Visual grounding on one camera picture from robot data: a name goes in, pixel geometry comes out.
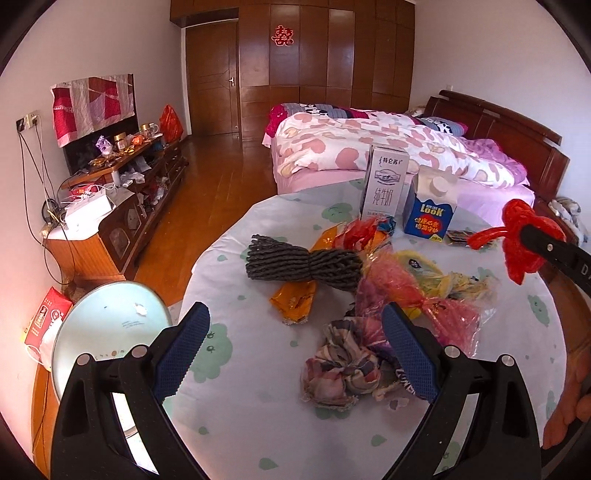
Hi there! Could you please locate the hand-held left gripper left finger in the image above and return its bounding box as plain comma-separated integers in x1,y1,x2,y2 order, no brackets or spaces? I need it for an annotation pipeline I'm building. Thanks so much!
50,302,213,480

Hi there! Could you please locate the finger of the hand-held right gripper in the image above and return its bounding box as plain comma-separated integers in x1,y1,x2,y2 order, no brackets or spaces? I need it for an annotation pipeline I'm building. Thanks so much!
517,220,573,265

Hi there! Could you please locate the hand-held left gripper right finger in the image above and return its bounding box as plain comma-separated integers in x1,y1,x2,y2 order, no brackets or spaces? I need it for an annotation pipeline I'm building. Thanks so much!
381,302,542,480

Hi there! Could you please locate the knotted red plastic bag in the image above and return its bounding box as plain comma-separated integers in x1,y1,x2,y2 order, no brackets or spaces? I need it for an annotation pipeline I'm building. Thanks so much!
467,198,566,284

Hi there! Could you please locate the pink cellophane bag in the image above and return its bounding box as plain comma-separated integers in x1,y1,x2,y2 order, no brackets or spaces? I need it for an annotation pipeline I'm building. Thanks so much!
355,258,481,356

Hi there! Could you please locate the light blue enamel basin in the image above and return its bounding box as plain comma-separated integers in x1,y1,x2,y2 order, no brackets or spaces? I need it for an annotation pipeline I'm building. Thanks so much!
50,281,175,444

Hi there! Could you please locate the orange snack wrapper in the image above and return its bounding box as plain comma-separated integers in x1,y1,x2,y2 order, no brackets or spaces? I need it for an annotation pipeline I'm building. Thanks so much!
270,224,352,326

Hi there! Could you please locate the grey rope bundle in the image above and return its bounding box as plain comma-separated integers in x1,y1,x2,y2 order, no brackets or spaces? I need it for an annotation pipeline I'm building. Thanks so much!
245,234,365,292

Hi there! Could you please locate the person's right hand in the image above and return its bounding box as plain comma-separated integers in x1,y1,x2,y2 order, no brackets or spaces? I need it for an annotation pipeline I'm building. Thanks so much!
542,323,591,450

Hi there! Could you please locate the grey white cloth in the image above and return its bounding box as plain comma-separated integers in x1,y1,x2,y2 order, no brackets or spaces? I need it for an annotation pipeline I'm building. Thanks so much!
549,198,589,243

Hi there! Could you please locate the clear plastic bag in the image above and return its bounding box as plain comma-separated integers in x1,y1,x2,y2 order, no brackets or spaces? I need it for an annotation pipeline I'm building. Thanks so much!
443,272,502,324

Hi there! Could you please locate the yellow snack packet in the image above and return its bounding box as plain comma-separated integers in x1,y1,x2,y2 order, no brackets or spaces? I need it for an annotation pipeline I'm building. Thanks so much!
392,249,455,319

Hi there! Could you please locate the cloud-print white tablecloth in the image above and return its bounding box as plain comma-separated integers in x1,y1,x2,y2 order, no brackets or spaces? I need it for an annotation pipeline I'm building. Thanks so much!
182,178,568,480

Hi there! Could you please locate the purple quilt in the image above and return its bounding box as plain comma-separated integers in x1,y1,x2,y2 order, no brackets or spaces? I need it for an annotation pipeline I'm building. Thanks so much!
462,137,527,185

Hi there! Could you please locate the blue drink carton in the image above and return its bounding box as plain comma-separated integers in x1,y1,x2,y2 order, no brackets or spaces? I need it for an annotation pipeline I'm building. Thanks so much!
403,165,459,243

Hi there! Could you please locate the wooden bed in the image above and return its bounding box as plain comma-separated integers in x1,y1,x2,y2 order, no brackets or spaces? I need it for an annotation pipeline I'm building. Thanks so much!
263,89,571,282

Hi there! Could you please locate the crumpled red plastic bag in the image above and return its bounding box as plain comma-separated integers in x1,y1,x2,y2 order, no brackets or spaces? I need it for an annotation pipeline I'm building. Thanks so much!
342,218,398,259

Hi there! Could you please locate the wooden tv cabinet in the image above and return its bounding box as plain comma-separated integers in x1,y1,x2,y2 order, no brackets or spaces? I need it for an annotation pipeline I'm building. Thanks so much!
44,138,190,282

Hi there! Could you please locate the red tissue box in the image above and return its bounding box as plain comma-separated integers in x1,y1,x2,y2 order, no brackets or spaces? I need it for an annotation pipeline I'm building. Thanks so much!
24,286,75,370

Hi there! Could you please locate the cow-print pillow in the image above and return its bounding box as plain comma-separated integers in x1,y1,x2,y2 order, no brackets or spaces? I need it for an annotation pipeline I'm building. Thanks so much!
418,115,467,137

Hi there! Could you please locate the white milk carton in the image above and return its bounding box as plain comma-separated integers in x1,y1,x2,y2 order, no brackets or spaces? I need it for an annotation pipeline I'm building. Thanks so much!
360,144,409,221

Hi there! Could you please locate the white cardboard box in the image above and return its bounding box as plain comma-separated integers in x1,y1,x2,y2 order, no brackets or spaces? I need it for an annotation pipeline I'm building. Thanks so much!
65,194,114,230

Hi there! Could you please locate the pink bedsheet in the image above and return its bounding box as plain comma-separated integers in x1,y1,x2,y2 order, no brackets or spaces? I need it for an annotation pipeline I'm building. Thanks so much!
272,138,536,217

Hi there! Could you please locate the black television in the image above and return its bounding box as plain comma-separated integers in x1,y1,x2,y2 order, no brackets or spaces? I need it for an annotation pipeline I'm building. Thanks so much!
62,74,139,174

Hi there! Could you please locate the pink heart-print quilt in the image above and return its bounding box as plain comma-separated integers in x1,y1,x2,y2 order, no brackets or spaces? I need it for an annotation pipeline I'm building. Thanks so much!
270,113,527,188

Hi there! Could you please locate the large red plastic bag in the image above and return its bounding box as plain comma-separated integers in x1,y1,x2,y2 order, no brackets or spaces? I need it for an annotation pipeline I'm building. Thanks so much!
159,104,184,144

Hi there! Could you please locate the magenta blanket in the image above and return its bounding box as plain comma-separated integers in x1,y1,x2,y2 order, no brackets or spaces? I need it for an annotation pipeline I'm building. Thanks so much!
269,105,289,134

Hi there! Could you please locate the pink patchwork tv cover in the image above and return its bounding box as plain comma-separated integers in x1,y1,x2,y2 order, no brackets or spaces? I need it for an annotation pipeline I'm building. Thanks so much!
50,73,137,148

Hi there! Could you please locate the brown wooden door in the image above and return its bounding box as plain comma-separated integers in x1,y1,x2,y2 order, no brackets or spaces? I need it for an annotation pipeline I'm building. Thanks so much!
185,21,241,137

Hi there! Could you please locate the brown wooden wardrobe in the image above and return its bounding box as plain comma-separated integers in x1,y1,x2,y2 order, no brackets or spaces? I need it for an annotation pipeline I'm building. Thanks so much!
170,0,416,141

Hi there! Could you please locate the black power cable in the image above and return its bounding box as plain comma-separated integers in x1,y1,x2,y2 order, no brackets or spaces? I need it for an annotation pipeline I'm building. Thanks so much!
18,129,70,287

